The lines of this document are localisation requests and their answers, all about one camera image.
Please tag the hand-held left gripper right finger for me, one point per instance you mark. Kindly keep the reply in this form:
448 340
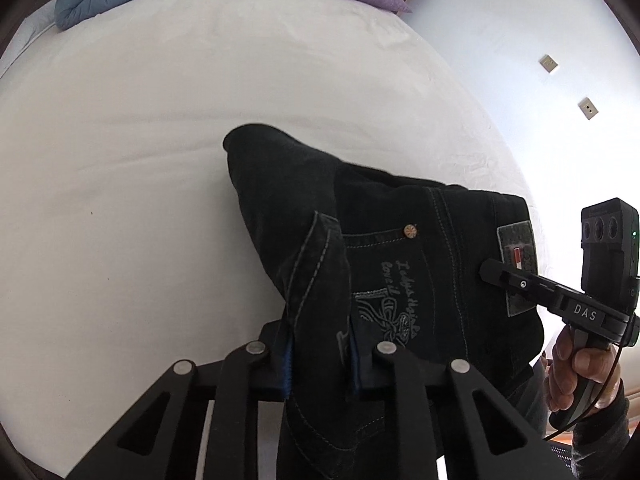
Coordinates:
356 372

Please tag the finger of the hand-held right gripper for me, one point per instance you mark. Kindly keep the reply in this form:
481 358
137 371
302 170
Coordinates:
510 280

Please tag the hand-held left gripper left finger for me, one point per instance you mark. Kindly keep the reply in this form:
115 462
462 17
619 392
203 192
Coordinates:
286 375

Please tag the black pants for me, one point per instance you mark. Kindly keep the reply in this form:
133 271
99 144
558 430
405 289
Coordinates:
300 210

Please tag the person's right forearm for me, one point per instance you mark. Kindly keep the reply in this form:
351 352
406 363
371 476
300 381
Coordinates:
600 435

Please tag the person's right hand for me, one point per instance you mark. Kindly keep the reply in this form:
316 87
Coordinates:
562 380

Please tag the white bed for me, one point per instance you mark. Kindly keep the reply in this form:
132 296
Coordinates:
150 160

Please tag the white pillow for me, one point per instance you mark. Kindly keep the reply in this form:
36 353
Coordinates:
27 30

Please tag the wall socket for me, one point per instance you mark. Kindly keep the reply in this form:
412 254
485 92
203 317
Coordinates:
549 63
588 107

